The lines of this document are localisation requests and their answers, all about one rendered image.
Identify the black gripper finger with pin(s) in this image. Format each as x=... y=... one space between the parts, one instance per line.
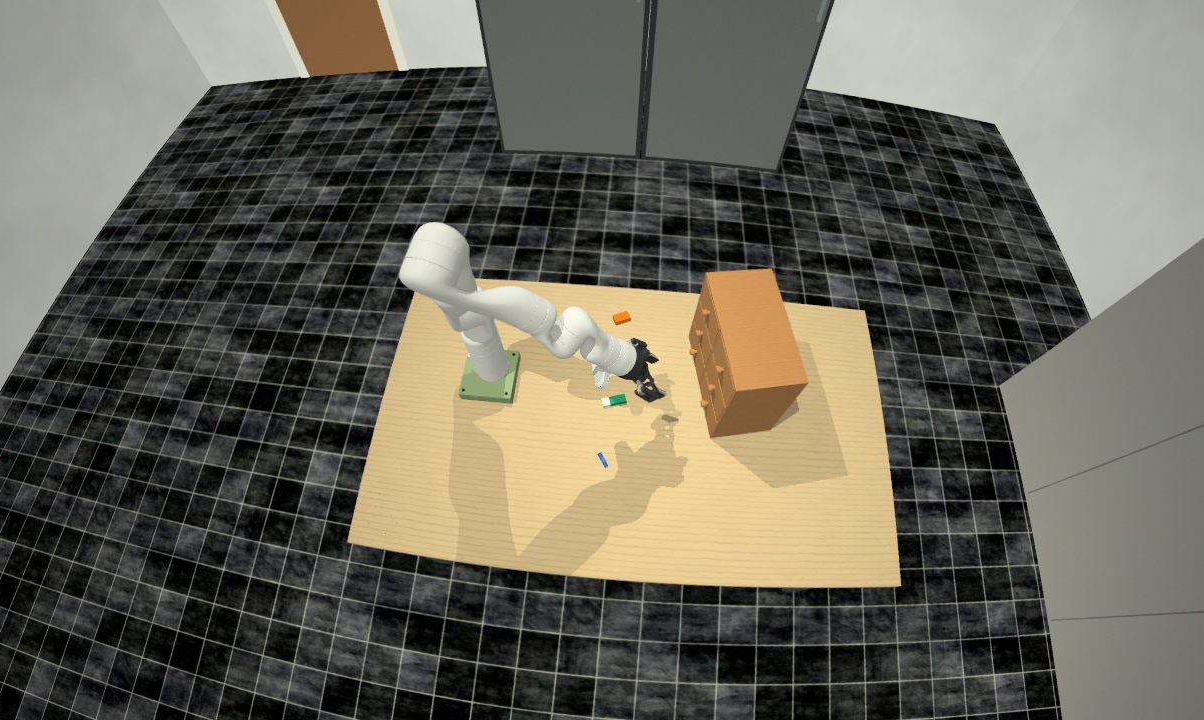
x=644 y=392
x=649 y=357

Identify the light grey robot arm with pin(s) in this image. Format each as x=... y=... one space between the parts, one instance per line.
x=432 y=267

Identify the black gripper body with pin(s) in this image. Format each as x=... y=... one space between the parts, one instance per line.
x=639 y=364

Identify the orange-brown wooden chest of drawers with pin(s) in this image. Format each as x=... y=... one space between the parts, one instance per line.
x=763 y=356

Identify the brown wooden drawer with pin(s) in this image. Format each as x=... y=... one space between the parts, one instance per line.
x=709 y=312
x=714 y=386
x=708 y=406
x=703 y=336
x=722 y=366
x=696 y=352

